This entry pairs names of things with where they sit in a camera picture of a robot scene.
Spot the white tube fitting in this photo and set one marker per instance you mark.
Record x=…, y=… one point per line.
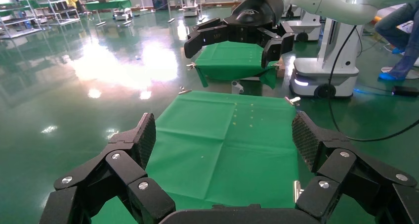
x=237, y=86

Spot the white metal shelf rack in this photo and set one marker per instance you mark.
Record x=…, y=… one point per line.
x=62, y=19

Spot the white wheeled robot with column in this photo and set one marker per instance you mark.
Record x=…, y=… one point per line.
x=337, y=52

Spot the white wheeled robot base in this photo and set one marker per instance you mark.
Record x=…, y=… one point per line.
x=306, y=24

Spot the green covered table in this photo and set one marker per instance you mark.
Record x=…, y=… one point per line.
x=108, y=3

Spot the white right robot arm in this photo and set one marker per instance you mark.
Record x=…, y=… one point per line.
x=343, y=3

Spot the large green table cloth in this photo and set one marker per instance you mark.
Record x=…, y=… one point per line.
x=212, y=157

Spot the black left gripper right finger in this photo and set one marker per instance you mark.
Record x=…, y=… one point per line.
x=353, y=183

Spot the black box on floor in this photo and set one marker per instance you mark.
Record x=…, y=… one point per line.
x=406, y=90

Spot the dark cabinet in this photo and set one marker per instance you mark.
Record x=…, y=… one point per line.
x=159, y=1

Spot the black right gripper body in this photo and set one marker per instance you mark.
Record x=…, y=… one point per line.
x=255, y=13

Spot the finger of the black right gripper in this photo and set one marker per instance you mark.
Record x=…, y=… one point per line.
x=206, y=35
x=278, y=45

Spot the silver clip on neighbour table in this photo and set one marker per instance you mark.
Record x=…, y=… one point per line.
x=191, y=66

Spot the small white mobile base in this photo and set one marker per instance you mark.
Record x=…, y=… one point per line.
x=122, y=15
x=190, y=11

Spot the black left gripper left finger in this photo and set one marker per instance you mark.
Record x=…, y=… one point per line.
x=98, y=183

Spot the person in blue jeans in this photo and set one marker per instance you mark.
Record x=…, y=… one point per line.
x=402, y=29

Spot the grey metal shelf rack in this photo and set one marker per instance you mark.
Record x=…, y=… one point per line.
x=16, y=21

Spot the green cloth on neighbour table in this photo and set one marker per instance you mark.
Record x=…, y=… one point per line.
x=229, y=58

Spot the silver metal spring clip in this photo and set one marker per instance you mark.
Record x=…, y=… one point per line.
x=184, y=90
x=292, y=100

